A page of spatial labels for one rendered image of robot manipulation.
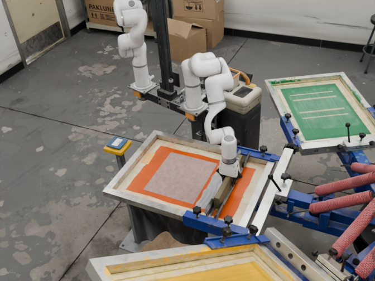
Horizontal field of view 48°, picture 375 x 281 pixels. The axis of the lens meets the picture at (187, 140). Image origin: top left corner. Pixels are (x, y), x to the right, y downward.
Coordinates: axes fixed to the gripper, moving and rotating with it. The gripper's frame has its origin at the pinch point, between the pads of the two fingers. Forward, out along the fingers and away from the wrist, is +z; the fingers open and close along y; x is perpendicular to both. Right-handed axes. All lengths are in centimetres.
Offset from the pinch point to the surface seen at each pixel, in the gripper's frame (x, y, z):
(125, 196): 28, 47, 3
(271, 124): -193, 26, 102
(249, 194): -0.3, -11.1, 6.0
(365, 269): 38, -70, -11
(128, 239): -10, 86, 101
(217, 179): -4.2, 8.4, 5.7
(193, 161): -13.8, 27.3, 6.0
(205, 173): -7.2, 16.7, 6.0
